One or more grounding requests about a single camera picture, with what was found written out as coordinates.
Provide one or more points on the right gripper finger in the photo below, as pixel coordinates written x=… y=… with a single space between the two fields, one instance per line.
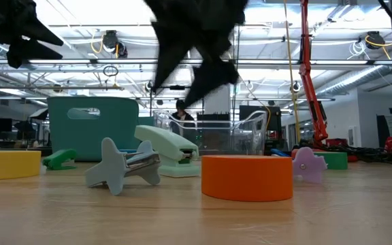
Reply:
x=213 y=75
x=172 y=47

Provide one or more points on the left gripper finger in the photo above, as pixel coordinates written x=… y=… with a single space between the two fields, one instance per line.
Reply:
x=36 y=51
x=36 y=30

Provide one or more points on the mint green stapler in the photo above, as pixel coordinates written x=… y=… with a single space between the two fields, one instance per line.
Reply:
x=165 y=143

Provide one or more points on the small blue stapler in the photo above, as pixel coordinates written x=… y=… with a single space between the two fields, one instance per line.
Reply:
x=279 y=152

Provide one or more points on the teal plastic bin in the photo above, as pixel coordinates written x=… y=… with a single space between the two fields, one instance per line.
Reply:
x=90 y=139

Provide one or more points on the orange tape roll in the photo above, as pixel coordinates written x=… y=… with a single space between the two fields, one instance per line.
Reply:
x=247 y=177

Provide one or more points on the small green stapler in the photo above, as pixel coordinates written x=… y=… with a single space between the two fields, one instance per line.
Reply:
x=60 y=159

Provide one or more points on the lilac staple remover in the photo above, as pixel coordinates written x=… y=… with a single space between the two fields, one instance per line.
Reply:
x=308 y=166

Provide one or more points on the blue-grey staple remover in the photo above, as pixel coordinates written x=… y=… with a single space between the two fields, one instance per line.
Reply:
x=112 y=166

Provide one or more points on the person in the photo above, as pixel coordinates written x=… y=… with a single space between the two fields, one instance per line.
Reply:
x=182 y=117

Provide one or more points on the clear plastic bin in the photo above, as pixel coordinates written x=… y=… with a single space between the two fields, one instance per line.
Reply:
x=250 y=136

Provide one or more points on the black background monitor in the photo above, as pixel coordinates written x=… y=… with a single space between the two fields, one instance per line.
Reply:
x=274 y=119

